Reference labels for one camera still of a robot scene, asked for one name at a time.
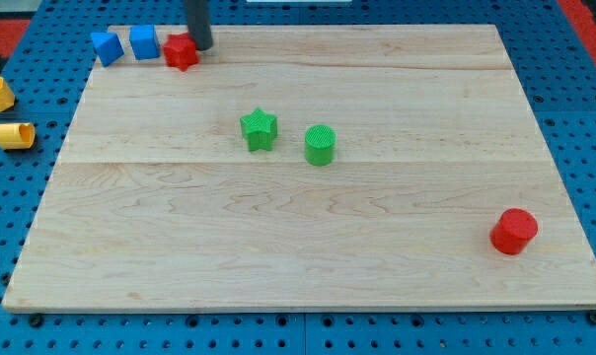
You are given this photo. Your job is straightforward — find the green star block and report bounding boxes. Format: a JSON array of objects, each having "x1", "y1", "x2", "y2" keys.
[{"x1": 240, "y1": 107, "x2": 278, "y2": 152}]

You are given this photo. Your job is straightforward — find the red star block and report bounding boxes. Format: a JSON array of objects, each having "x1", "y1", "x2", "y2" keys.
[{"x1": 163, "y1": 33, "x2": 199, "y2": 71}]

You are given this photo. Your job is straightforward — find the green cylinder block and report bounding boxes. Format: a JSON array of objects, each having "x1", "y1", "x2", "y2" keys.
[{"x1": 304, "y1": 124, "x2": 336, "y2": 166}]

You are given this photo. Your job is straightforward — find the wooden board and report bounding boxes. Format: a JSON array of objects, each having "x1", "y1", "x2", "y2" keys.
[{"x1": 3, "y1": 25, "x2": 596, "y2": 314}]

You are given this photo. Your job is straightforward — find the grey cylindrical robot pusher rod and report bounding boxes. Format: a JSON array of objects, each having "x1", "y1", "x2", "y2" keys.
[{"x1": 183, "y1": 0, "x2": 213, "y2": 51}]

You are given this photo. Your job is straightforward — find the blue cube block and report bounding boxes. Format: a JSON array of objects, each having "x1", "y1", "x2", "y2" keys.
[{"x1": 129, "y1": 25, "x2": 160, "y2": 60}]

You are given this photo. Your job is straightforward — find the red cylinder block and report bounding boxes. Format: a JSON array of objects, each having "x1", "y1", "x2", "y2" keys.
[{"x1": 489, "y1": 208, "x2": 539, "y2": 255}]

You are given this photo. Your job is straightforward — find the blue triangle block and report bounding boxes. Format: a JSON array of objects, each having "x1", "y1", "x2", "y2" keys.
[{"x1": 90, "y1": 32, "x2": 124, "y2": 67}]

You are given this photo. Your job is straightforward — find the yellow cylinder block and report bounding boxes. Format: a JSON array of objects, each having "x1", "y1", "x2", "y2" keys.
[{"x1": 0, "y1": 123, "x2": 36, "y2": 150}]

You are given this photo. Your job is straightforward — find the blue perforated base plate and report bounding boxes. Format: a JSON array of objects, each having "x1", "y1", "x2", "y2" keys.
[{"x1": 0, "y1": 0, "x2": 596, "y2": 354}]

